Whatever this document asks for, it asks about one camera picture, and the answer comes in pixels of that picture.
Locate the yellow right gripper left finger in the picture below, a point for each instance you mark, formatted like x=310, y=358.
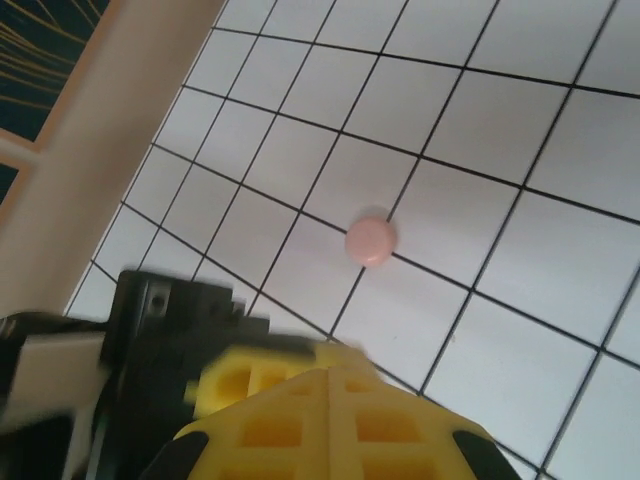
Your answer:
x=280, y=435

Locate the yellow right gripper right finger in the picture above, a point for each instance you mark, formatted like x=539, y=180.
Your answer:
x=395, y=440

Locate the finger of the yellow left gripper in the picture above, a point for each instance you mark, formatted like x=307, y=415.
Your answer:
x=345, y=357
x=215, y=395

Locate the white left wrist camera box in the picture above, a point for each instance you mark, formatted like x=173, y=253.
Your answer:
x=55, y=370

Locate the pink round earbud case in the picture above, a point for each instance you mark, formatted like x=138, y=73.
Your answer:
x=370, y=242

